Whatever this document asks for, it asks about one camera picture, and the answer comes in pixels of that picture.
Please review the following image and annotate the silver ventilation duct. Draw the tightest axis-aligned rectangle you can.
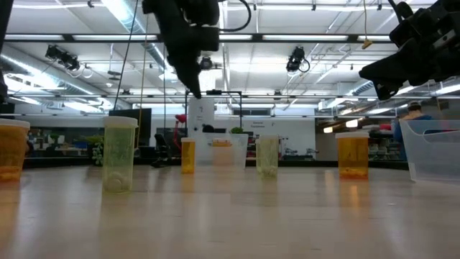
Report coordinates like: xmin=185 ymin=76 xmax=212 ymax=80
xmin=102 ymin=0 xmax=173 ymax=73

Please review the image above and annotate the narrow orange pill bottle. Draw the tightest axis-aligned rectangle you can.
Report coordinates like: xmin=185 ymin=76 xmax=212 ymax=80
xmin=180 ymin=137 xmax=197 ymax=175

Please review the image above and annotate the black monitor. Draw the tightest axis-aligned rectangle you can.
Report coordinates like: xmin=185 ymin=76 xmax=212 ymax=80
xmin=109 ymin=107 xmax=152 ymax=147

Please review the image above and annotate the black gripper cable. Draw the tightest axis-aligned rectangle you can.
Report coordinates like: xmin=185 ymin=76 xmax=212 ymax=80
xmin=218 ymin=0 xmax=252 ymax=33
xmin=387 ymin=0 xmax=414 ymax=22

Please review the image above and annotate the narrow green pill bottle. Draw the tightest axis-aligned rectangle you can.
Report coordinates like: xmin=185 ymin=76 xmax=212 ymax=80
xmin=101 ymin=115 xmax=139 ymax=194
xmin=255 ymin=135 xmax=280 ymax=178

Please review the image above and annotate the red desk lamp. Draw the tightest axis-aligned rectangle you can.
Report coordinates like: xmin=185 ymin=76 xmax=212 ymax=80
xmin=173 ymin=114 xmax=188 ymax=152

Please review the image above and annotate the black hanging cable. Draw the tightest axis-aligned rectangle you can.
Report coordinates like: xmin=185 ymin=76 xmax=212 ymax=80
xmin=113 ymin=0 xmax=140 ymax=112

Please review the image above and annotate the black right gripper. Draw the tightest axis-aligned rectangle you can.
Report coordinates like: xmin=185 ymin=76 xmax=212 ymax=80
xmin=358 ymin=0 xmax=449 ymax=101

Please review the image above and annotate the round black ceiling camera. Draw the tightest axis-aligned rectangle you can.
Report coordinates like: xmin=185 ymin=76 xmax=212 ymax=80
xmin=199 ymin=55 xmax=214 ymax=71

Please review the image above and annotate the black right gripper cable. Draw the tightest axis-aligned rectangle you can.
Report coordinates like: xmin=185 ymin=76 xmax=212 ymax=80
xmin=387 ymin=0 xmax=414 ymax=22

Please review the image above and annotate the clear plastic bin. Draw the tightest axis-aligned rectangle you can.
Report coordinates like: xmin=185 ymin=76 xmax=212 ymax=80
xmin=195 ymin=132 xmax=249 ymax=170
xmin=399 ymin=119 xmax=460 ymax=185

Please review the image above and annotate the small green artificial plant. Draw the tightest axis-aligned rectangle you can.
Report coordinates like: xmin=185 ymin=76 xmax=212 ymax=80
xmin=83 ymin=135 xmax=105 ymax=167

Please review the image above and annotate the black office chair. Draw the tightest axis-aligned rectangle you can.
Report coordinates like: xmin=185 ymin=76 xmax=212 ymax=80
xmin=153 ymin=133 xmax=170 ymax=168

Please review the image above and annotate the yellow hanging cord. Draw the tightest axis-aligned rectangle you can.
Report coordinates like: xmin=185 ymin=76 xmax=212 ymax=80
xmin=135 ymin=14 xmax=150 ymax=149

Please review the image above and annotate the black metal table frame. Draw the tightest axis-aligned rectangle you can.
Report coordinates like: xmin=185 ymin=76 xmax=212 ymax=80
xmin=23 ymin=155 xmax=410 ymax=171

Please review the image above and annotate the wide orange pill bottle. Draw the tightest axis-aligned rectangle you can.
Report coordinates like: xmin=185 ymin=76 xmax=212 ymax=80
xmin=335 ymin=131 xmax=370 ymax=181
xmin=0 ymin=118 xmax=31 ymax=183

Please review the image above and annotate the black ceiling-mounted camera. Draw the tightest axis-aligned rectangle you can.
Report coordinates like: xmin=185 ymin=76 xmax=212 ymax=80
xmin=45 ymin=45 xmax=82 ymax=72
xmin=285 ymin=45 xmax=311 ymax=73

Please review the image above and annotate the white panel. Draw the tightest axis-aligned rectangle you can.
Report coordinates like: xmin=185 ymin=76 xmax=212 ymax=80
xmin=187 ymin=97 xmax=216 ymax=137

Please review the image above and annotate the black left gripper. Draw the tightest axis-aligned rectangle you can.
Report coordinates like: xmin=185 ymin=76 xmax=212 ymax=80
xmin=142 ymin=0 xmax=220 ymax=99

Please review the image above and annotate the yellow hanging connector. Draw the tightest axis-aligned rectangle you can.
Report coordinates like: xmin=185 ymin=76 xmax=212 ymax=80
xmin=361 ymin=0 xmax=374 ymax=50

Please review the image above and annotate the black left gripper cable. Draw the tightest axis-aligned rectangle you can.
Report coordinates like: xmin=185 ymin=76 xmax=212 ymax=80
xmin=218 ymin=0 xmax=252 ymax=33

